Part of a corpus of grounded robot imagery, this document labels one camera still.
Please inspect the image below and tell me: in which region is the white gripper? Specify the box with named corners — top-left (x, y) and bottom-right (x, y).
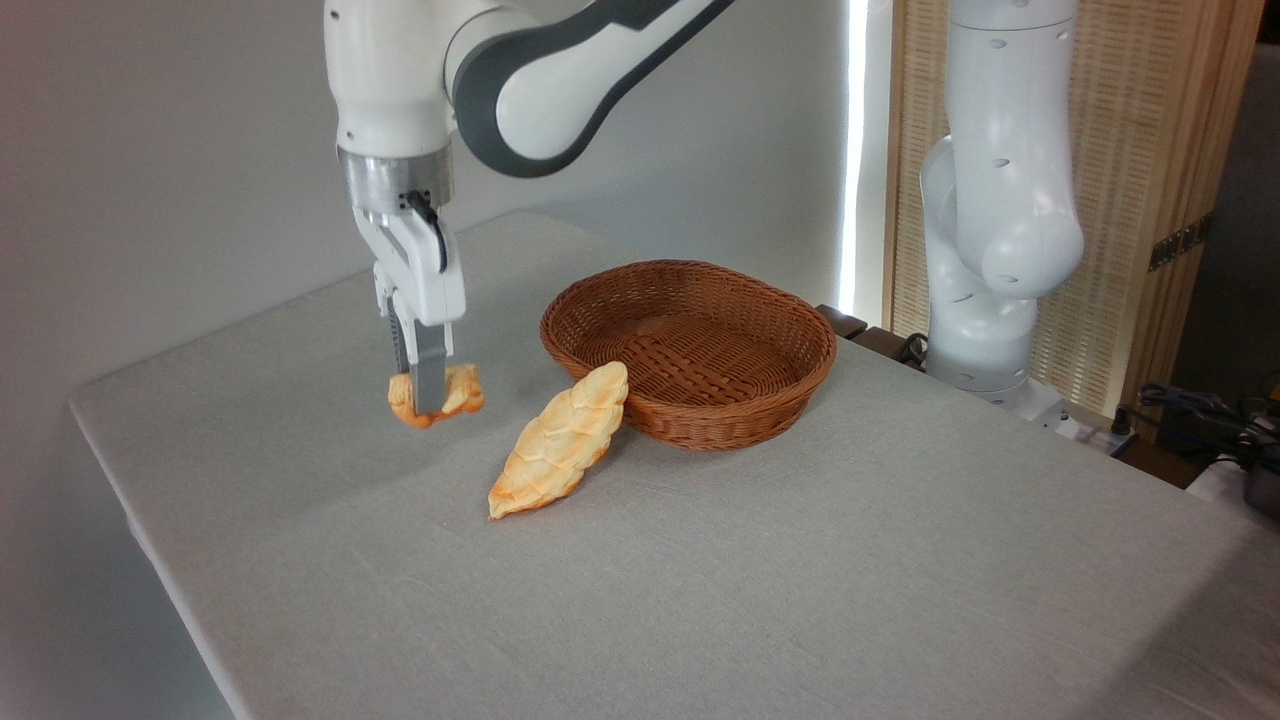
top-left (352, 204), bottom-right (468, 418)

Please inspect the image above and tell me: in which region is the round golden bread roll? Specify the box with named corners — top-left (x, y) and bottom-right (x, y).
top-left (387, 362), bottom-right (486, 430)

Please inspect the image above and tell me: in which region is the long braided bread loaf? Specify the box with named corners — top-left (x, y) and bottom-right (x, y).
top-left (488, 361), bottom-right (630, 521)

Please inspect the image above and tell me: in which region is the brown wicker basket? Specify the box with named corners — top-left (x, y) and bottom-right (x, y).
top-left (540, 260), bottom-right (838, 453)

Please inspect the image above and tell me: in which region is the grey tablecloth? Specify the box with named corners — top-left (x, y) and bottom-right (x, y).
top-left (68, 210), bottom-right (1280, 720)

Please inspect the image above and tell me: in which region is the wooden folding screen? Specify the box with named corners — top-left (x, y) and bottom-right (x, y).
top-left (885, 0), bottom-right (1267, 433)

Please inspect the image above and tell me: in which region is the dark metal screen hinge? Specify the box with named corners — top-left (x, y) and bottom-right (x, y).
top-left (1148, 214), bottom-right (1214, 273)

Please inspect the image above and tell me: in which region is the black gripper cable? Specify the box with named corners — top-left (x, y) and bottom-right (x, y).
top-left (399, 190), bottom-right (450, 274)

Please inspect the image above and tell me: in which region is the black cable bundle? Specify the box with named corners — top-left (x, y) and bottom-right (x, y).
top-left (1138, 382), bottom-right (1280, 473)

